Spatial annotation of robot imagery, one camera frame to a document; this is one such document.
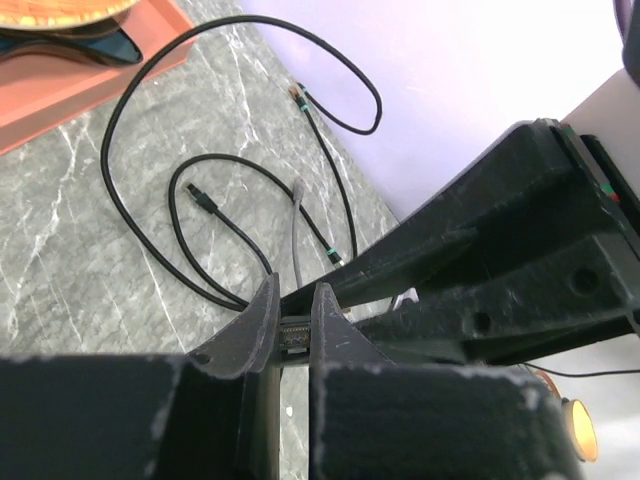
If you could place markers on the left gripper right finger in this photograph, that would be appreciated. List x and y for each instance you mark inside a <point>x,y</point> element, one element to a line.
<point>373,418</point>

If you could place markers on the terracotta plastic tray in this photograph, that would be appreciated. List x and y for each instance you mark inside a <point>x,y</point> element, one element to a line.
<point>40,92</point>

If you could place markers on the black network switch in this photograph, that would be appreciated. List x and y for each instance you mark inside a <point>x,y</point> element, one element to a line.
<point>294,340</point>

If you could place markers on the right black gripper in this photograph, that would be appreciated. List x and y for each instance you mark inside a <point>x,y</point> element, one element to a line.
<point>541,189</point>

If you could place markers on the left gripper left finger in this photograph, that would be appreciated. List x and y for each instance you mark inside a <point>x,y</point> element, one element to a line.
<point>212,413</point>

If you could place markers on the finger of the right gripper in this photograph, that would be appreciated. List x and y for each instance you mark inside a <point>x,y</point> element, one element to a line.
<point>500,315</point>

